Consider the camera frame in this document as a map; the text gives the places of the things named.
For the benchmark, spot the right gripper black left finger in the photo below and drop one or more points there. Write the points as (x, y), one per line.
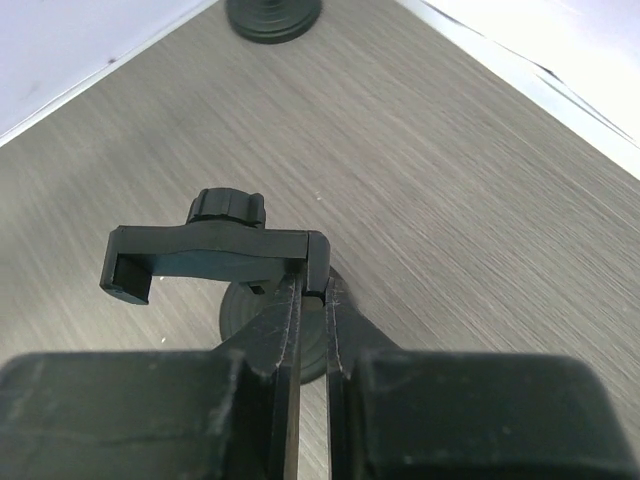
(227, 413)

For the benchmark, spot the black phone stand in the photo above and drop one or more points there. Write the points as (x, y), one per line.
(225, 238)

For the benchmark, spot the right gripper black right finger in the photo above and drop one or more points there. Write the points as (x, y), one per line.
(395, 413)

